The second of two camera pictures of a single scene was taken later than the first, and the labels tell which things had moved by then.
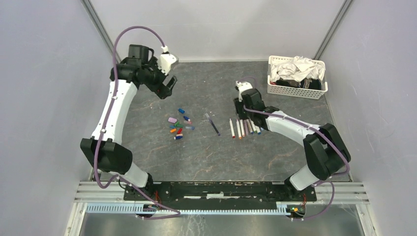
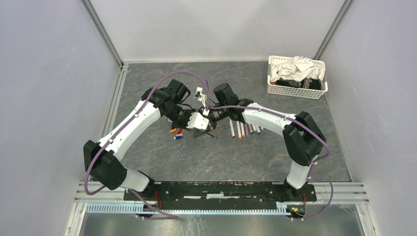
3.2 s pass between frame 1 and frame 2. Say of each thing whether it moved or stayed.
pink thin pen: stayed
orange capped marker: stayed
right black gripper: moved
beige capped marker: stayed
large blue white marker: stayed
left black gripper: moved
